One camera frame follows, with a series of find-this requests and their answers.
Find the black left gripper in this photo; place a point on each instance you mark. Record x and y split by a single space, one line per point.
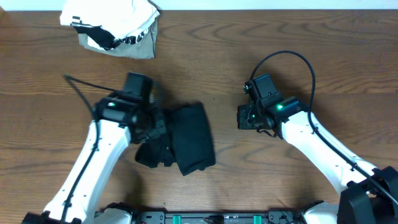
152 125

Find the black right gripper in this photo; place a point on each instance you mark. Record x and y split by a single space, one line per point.
243 122

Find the black t-shirt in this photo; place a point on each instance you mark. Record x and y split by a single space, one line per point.
187 142

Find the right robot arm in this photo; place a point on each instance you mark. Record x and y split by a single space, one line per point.
367 193

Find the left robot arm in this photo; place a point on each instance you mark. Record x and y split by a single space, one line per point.
123 117

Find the grey-beige folded garment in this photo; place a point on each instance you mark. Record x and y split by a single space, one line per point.
144 49

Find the black and white garment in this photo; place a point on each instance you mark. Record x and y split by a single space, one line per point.
103 39

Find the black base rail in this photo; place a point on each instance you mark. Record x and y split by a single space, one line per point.
271 217

